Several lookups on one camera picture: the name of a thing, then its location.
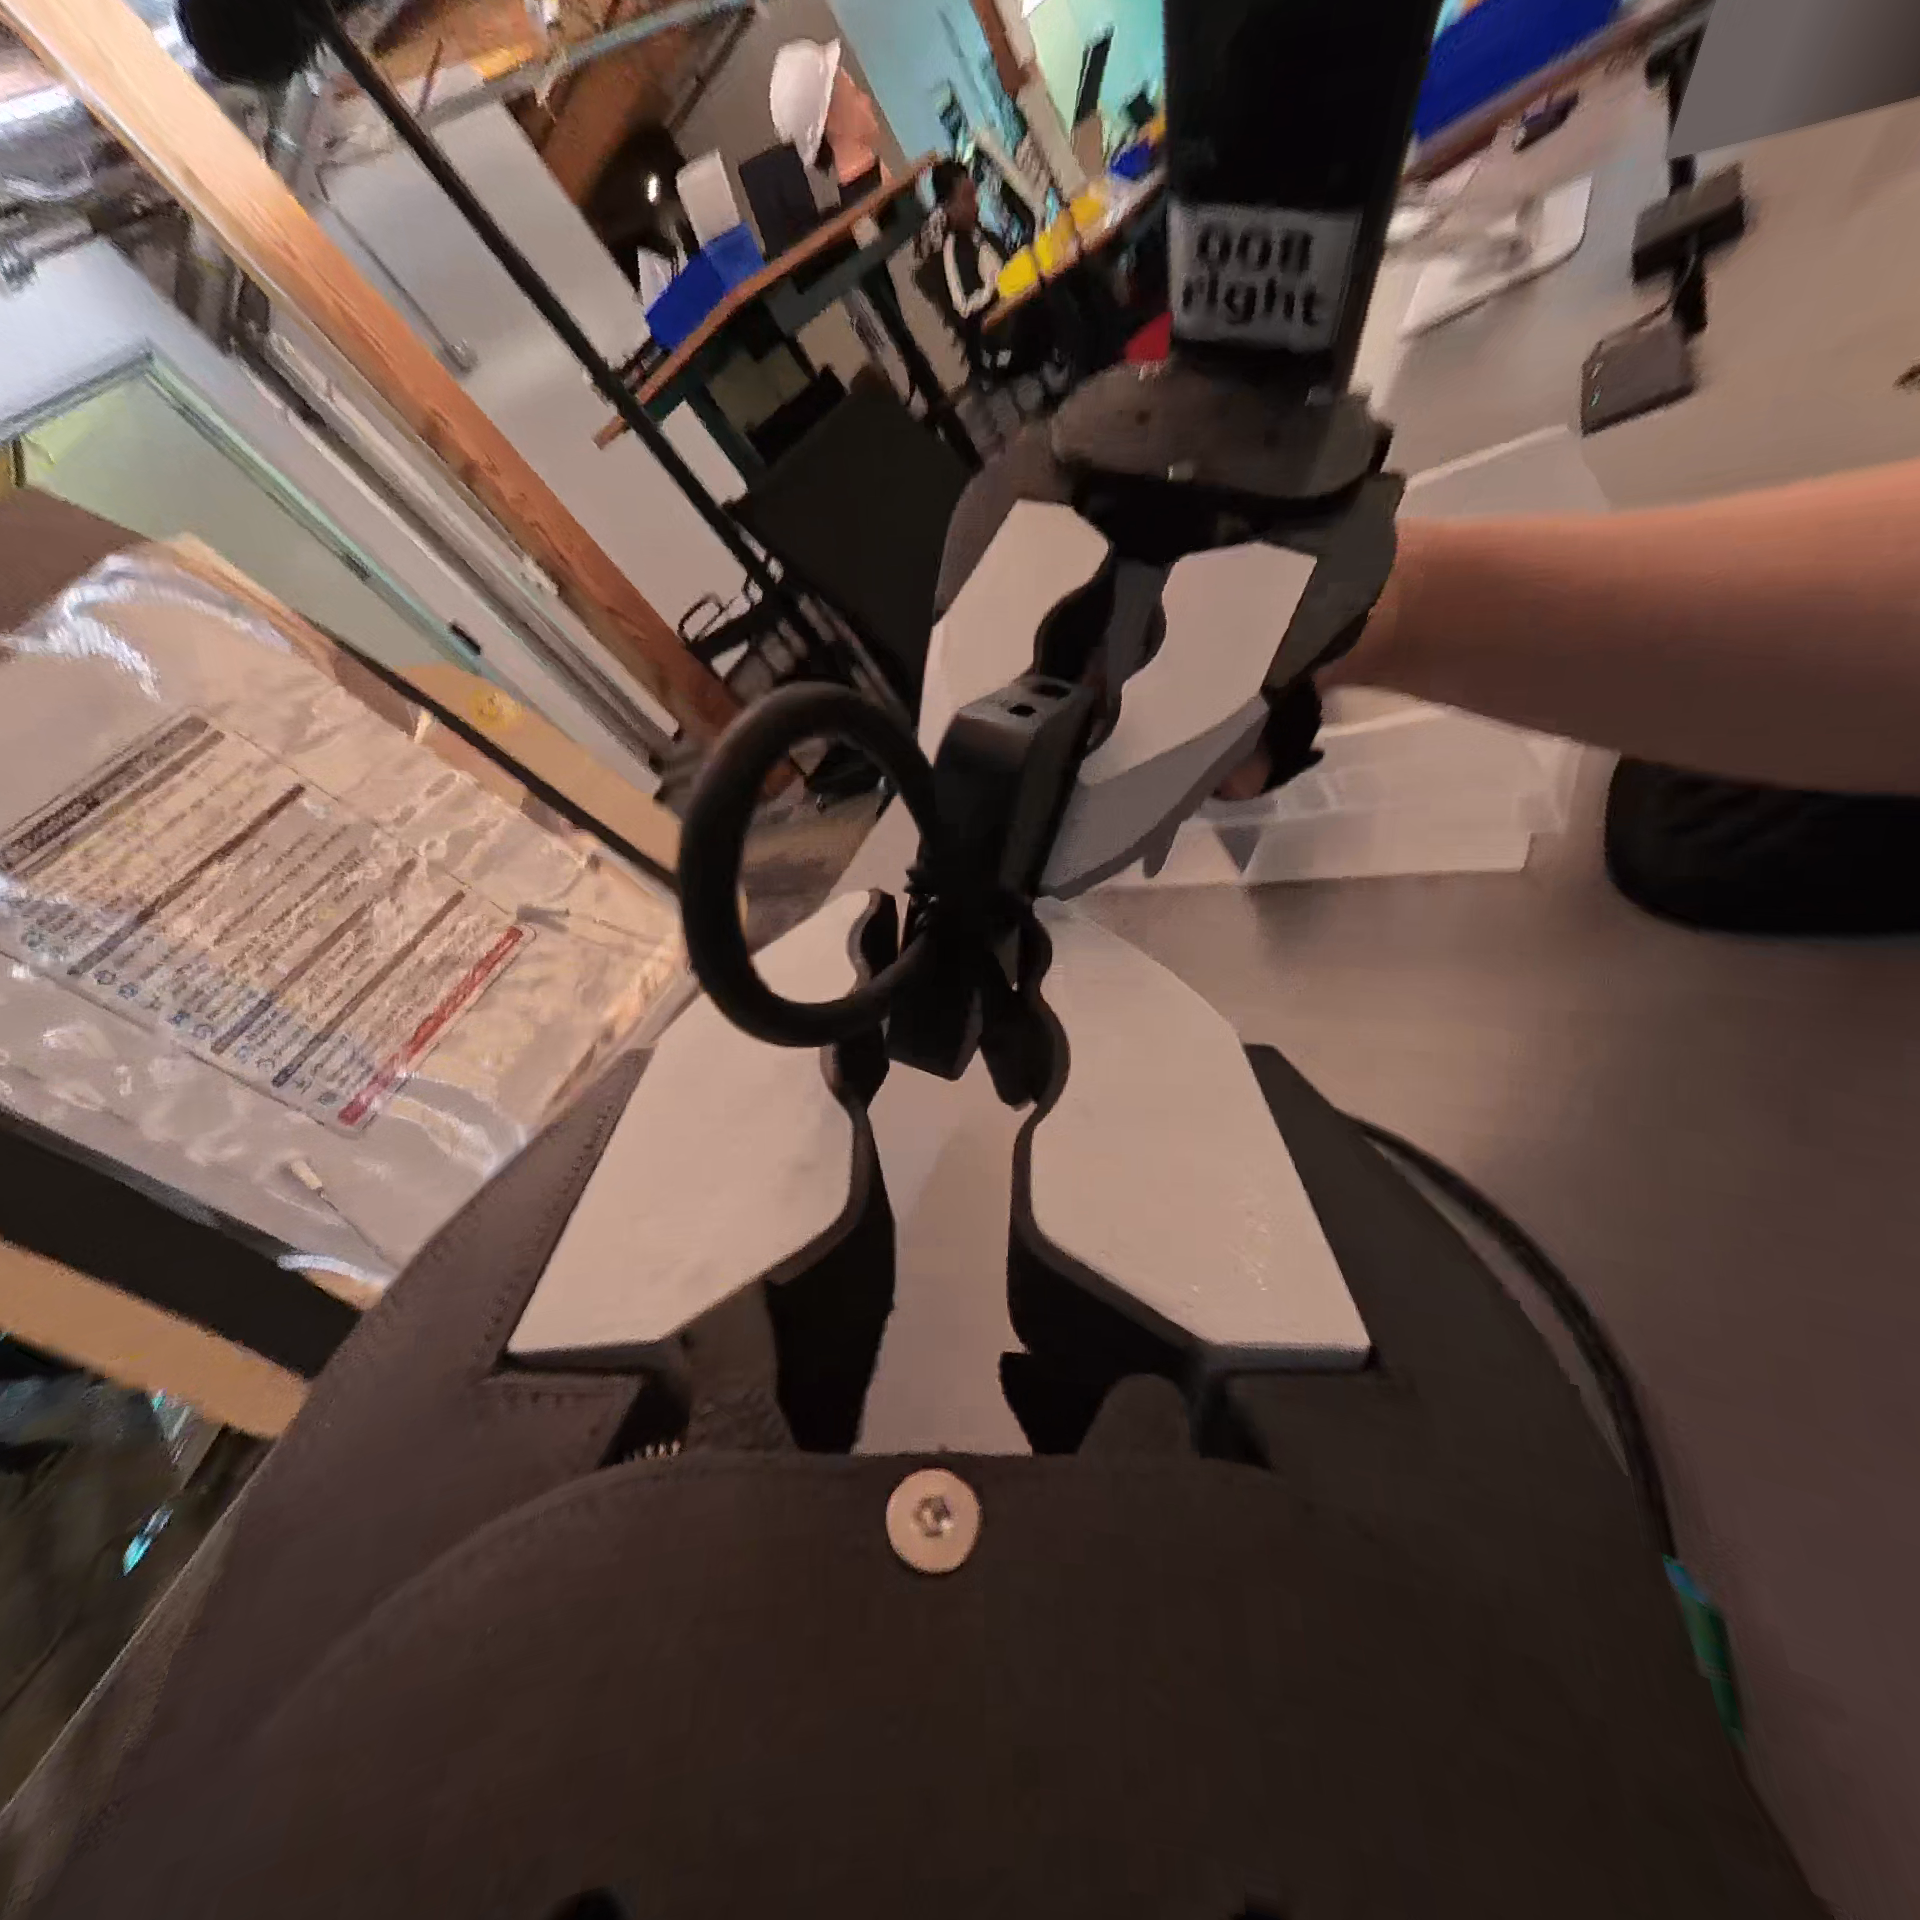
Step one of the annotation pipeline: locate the black round object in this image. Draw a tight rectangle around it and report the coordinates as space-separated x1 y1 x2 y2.
1603 755 1920 936

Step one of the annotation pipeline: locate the yellow bin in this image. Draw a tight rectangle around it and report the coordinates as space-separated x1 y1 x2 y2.
996 211 1120 295

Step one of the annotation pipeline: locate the cardboard box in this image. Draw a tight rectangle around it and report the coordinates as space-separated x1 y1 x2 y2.
0 1245 308 1443

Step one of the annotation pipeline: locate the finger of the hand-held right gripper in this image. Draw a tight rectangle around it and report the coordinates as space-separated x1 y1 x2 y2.
1048 539 1319 899
922 498 1126 760

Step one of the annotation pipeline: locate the person's right forearm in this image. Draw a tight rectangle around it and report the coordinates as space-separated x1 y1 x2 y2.
1336 458 1920 799

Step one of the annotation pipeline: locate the small black device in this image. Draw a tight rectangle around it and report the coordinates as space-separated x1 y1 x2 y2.
1582 323 1700 436
1633 162 1750 288

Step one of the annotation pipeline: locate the blue storage bin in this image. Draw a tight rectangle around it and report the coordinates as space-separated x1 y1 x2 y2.
646 223 770 351

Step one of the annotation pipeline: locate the clear plastic bin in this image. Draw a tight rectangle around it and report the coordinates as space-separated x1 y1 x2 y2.
1079 705 1585 895

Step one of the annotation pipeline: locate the white stand base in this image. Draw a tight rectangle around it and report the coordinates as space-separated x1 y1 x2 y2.
1387 176 1596 338

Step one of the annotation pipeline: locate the white helmet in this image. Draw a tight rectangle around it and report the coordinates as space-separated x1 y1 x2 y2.
769 36 847 169

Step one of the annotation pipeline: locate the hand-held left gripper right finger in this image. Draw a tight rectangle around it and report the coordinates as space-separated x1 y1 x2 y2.
1008 911 1377 1367

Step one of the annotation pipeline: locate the plastic bag with label sheet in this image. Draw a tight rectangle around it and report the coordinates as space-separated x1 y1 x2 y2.
0 539 699 1277

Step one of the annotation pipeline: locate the black HDMI adapter with cable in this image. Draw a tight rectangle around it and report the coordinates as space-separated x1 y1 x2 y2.
680 672 1095 1085

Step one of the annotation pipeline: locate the wooden door frame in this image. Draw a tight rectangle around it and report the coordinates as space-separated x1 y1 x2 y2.
0 0 745 746

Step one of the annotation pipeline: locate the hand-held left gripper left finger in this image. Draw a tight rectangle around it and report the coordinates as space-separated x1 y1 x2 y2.
507 888 905 1354

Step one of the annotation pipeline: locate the black chair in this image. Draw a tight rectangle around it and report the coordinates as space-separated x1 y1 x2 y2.
727 376 993 723

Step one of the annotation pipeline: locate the black stand pole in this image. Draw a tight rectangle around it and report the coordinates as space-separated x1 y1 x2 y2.
306 0 904 707

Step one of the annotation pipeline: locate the blue crate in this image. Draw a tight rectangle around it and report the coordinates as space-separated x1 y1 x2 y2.
1417 0 1630 144

